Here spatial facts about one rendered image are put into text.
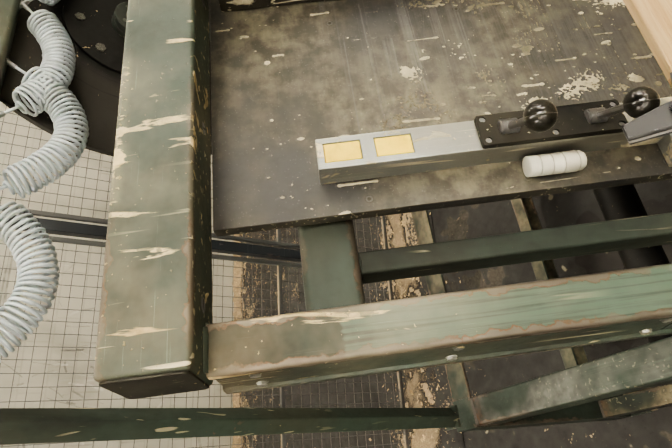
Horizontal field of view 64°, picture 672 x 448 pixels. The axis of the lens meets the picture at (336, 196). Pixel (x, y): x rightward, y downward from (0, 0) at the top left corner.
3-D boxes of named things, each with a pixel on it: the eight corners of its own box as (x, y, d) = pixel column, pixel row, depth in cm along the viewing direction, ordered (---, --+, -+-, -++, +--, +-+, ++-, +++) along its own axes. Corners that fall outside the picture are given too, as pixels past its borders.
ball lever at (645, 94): (606, 129, 74) (670, 114, 61) (579, 132, 74) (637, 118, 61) (603, 102, 74) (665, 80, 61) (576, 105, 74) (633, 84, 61)
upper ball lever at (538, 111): (520, 139, 74) (565, 128, 60) (493, 143, 74) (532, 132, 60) (517, 112, 74) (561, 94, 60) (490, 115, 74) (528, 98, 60)
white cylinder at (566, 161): (526, 181, 74) (582, 174, 74) (532, 170, 71) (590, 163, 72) (519, 163, 76) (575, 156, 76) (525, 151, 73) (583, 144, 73)
